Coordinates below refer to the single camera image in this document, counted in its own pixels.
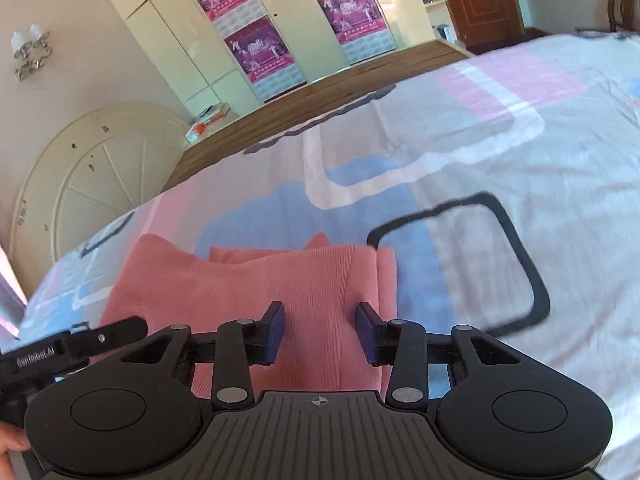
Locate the white orange box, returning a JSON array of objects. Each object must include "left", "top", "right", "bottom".
[{"left": 186, "top": 103, "right": 230, "bottom": 144}]

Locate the patterned bed sheet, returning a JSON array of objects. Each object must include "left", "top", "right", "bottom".
[{"left": 18, "top": 34, "right": 639, "bottom": 479}]

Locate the wall lamp sconce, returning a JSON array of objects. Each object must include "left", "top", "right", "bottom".
[{"left": 11, "top": 23, "right": 53, "bottom": 81}]

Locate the cream wardrobe with posters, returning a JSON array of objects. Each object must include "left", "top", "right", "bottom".
[{"left": 110, "top": 0, "right": 435, "bottom": 115}]

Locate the pink knit garment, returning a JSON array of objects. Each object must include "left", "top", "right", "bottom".
[{"left": 100, "top": 233, "right": 397, "bottom": 392}]

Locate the person's left hand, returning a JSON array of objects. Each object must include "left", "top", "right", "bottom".
[{"left": 0, "top": 422, "right": 30, "bottom": 480}]

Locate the wooden bed frame edge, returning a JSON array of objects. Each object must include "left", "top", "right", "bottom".
[{"left": 163, "top": 38, "right": 473, "bottom": 191}]

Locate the cream open shelf unit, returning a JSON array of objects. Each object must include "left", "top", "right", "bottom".
[{"left": 422, "top": 0, "right": 458, "bottom": 44}]

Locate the cream arched headboard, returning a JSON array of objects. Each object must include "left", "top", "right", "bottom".
[{"left": 11, "top": 102, "right": 188, "bottom": 273}]

